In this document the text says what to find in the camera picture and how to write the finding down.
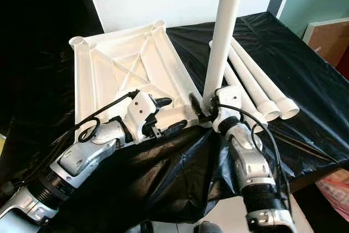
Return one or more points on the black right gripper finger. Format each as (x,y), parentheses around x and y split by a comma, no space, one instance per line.
(198,105)

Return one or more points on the white plastic table leg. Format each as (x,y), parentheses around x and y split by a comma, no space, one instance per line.
(235,80)
(250,80)
(226,25)
(266,80)

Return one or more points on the white plastic table top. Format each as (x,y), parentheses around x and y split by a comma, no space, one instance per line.
(120,75)

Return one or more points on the black plastic table cover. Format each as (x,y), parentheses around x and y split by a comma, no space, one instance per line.
(174,178)

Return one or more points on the grey robot leg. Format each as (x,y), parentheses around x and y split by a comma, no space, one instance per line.
(210,227)

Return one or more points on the brown wooden cabinet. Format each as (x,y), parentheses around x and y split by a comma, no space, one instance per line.
(330,42)

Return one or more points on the pink plastic bag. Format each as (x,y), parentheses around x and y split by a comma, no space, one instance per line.
(335,186)

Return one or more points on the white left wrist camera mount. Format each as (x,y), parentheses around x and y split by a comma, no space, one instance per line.
(142,107)

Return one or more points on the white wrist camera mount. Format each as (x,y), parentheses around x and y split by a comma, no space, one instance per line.
(229,96)
(142,107)

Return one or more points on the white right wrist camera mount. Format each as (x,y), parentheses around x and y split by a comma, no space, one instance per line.
(229,96)

